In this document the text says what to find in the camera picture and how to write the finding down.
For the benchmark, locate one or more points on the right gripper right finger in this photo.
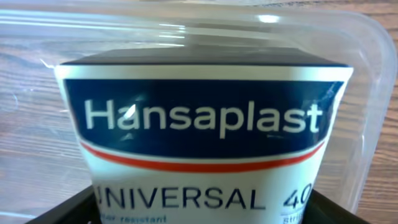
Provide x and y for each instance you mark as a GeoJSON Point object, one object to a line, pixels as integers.
{"type": "Point", "coordinates": [321, 210]}

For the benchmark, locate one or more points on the white Hansaplast plaster box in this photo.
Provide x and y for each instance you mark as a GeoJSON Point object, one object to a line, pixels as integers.
{"type": "Point", "coordinates": [203, 134]}

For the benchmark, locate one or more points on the clear plastic container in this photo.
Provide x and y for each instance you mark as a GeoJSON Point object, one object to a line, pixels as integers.
{"type": "Point", "coordinates": [41, 162]}

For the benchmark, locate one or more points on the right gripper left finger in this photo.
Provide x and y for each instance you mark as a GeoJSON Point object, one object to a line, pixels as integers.
{"type": "Point", "coordinates": [79, 209]}

